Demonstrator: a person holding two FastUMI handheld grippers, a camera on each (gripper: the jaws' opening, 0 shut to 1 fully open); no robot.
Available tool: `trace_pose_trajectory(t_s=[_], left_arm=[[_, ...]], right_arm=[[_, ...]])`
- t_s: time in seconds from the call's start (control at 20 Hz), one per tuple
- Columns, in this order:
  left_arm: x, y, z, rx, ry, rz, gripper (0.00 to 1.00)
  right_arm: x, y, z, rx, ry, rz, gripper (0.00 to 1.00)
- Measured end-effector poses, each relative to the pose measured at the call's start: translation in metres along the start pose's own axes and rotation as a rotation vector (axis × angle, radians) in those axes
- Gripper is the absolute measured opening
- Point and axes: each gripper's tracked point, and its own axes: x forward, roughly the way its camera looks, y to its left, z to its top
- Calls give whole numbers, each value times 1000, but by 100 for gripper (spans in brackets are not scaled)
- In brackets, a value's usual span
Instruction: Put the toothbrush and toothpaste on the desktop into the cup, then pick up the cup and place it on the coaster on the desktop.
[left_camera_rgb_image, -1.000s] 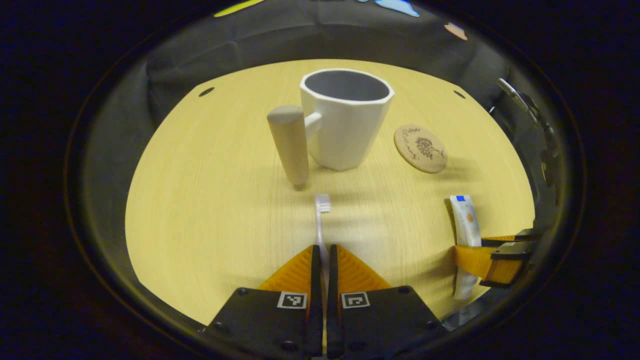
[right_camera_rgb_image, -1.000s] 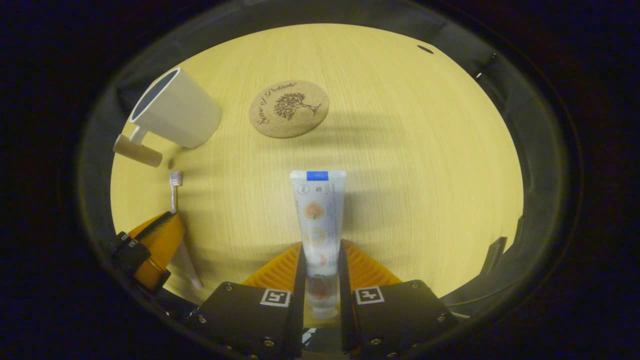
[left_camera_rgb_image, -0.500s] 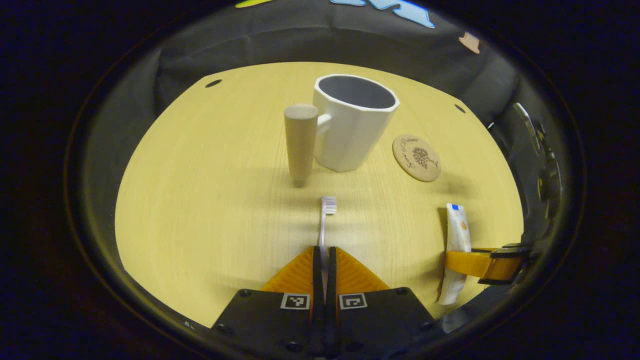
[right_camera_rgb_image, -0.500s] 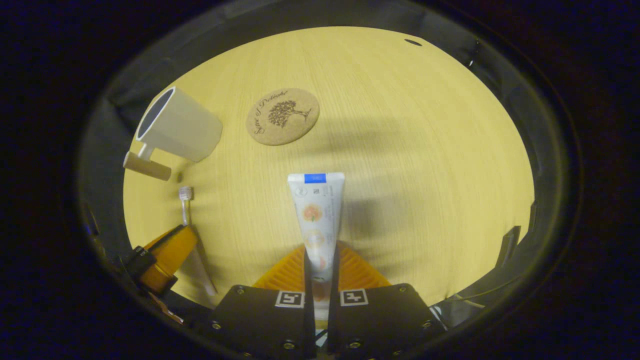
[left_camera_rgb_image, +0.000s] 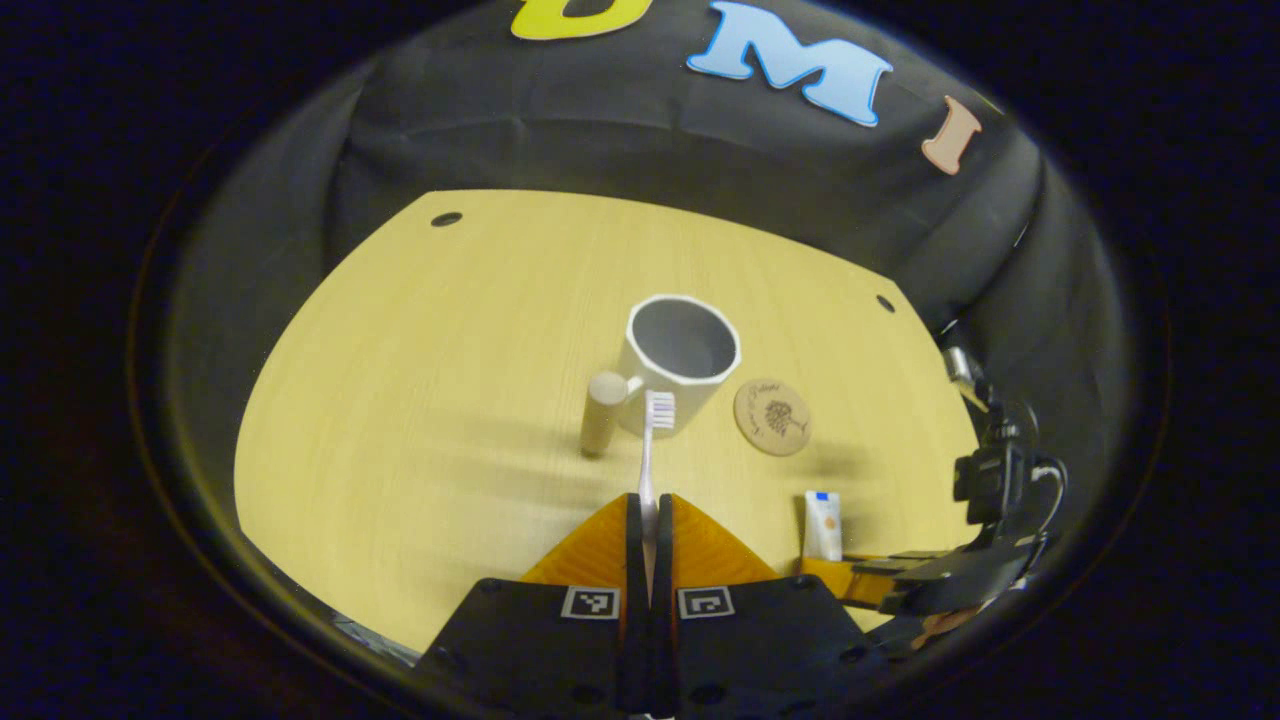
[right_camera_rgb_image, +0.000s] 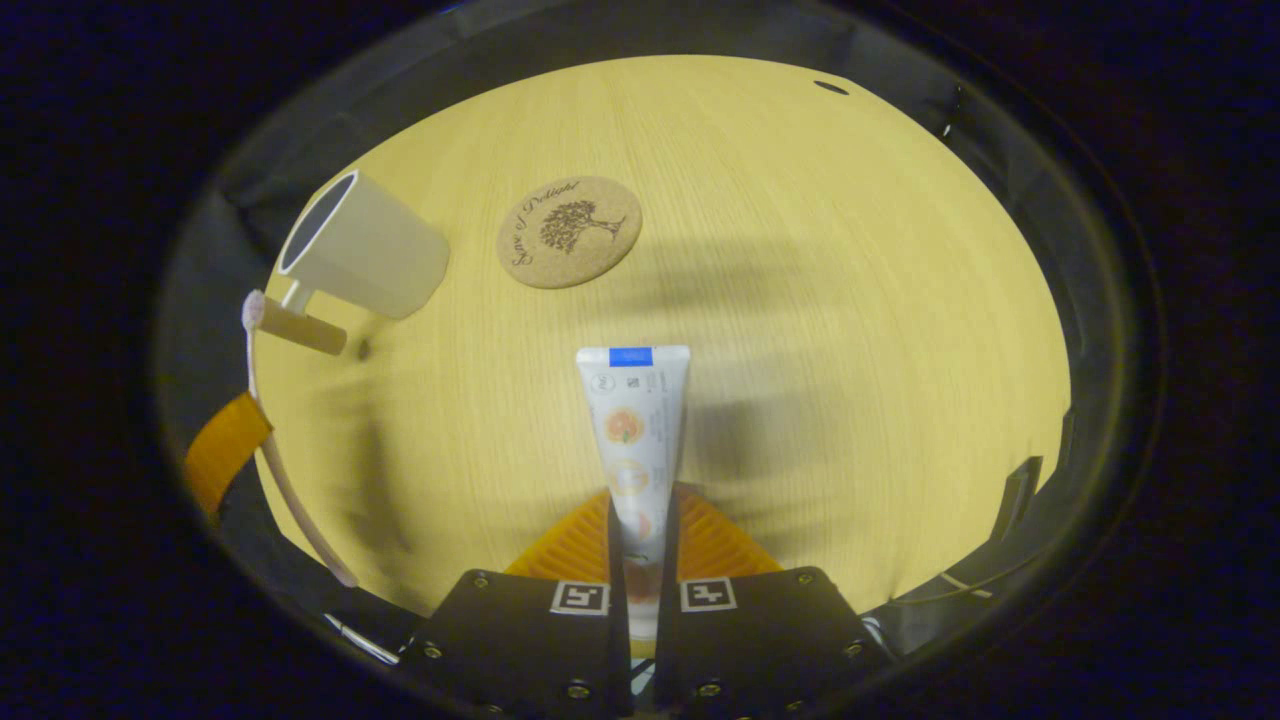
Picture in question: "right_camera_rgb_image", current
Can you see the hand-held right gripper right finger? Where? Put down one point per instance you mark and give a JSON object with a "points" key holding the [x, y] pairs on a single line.
{"points": [[760, 650]]}

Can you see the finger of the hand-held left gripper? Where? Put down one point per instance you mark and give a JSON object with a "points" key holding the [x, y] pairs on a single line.
{"points": [[225, 450]]}

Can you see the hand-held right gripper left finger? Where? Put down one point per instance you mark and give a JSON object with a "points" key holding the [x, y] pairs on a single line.
{"points": [[520, 650]]}

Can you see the white toothbrush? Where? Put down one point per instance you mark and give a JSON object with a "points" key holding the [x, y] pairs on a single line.
{"points": [[253, 312]]}

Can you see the white toothpaste tube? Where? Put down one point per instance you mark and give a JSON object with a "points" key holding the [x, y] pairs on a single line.
{"points": [[630, 440]]}

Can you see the round cork coaster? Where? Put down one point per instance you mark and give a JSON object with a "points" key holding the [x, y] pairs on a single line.
{"points": [[570, 235]]}

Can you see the black table clamp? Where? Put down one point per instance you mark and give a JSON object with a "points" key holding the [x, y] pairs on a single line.
{"points": [[1018, 495]]}

